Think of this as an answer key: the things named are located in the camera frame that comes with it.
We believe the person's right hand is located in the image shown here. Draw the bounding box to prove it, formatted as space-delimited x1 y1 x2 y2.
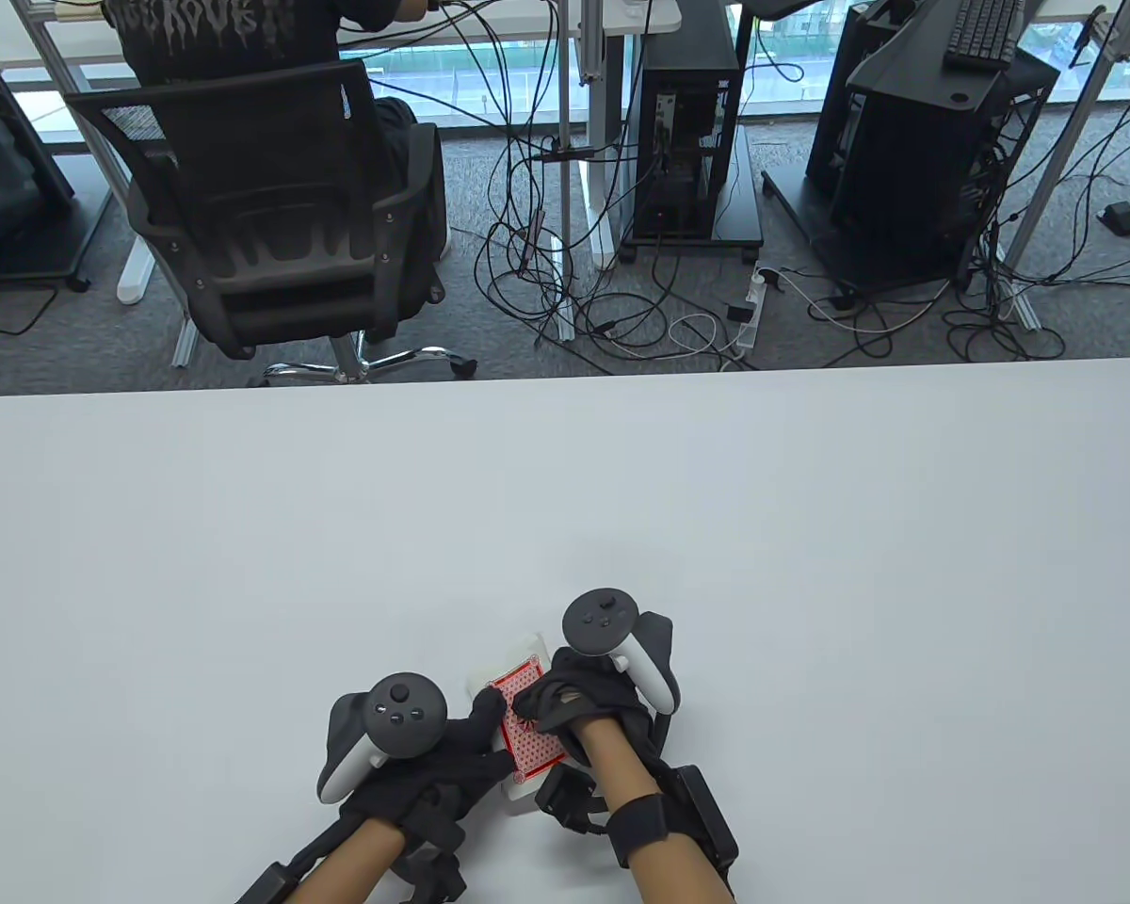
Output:
511 650 665 766

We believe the person's left hand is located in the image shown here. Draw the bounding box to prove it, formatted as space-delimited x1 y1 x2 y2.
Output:
339 690 519 839

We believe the deck of playing cards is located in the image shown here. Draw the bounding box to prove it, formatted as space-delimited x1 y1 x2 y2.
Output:
466 633 571 815

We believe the person's right forearm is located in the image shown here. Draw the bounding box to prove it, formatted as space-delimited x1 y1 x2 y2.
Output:
579 716 735 904

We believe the person's left forearm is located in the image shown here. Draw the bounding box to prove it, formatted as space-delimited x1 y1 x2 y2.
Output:
287 817 406 904

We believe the black left forearm sensor unit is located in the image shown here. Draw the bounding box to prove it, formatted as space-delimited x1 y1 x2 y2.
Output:
235 862 300 904

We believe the black right forearm battery pack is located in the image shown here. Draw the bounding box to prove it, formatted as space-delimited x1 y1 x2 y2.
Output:
664 765 740 872

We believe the grey right hand controller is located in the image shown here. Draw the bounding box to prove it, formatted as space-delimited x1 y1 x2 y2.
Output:
562 589 684 714

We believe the white power strip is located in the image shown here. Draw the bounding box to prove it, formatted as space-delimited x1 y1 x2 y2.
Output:
730 266 781 351

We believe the black tower cart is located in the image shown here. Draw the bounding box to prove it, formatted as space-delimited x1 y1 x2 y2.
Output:
619 127 766 265

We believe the black mesh office chair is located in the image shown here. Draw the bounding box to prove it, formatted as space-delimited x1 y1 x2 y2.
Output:
64 58 479 387

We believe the black equipment stand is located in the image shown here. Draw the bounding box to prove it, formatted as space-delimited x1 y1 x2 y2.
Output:
805 0 1060 293

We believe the black computer tower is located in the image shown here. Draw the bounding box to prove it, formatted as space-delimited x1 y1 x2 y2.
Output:
633 0 743 238

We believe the black rolling cabinet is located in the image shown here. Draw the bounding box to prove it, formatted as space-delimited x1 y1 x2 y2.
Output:
0 56 95 293

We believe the black keyboard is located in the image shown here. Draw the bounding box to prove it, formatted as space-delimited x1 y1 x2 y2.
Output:
944 0 1027 72

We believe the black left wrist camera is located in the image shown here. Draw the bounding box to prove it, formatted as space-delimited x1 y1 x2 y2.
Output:
395 791 469 900

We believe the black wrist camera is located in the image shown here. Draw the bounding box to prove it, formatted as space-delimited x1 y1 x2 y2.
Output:
395 791 469 900
535 765 613 834

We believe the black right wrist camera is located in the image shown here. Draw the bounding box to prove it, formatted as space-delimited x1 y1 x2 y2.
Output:
535 765 613 834

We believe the black right wrist strap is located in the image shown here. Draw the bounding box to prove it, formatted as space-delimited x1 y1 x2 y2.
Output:
607 794 670 869

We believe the white floor cable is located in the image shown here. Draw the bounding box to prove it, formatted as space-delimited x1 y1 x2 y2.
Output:
667 314 747 360

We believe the tangle of black floor cables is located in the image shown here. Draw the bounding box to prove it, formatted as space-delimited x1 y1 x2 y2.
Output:
942 94 1130 363
474 0 764 363

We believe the aluminium desk frame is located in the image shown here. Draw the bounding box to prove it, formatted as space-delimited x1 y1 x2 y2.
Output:
998 0 1130 331

